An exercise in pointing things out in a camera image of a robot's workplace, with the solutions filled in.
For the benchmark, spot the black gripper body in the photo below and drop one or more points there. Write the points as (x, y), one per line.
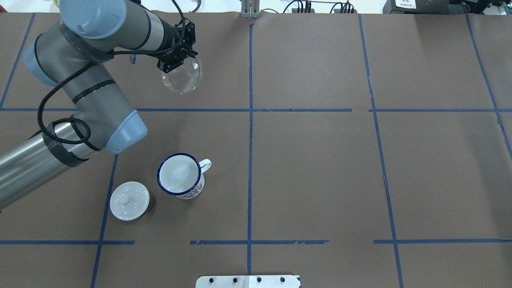
(168, 39)

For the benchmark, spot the clear glass funnel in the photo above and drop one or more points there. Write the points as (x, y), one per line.
(185, 78)

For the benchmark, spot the white ceramic lid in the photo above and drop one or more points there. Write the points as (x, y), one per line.
(129, 201)

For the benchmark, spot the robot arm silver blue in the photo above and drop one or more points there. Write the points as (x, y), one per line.
(86, 111)

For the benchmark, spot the white enamel mug blue rim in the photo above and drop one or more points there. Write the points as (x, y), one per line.
(182, 175)

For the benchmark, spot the aluminium frame post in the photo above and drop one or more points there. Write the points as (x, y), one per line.
(250, 8)

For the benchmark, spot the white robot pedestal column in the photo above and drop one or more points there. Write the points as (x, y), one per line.
(249, 281)

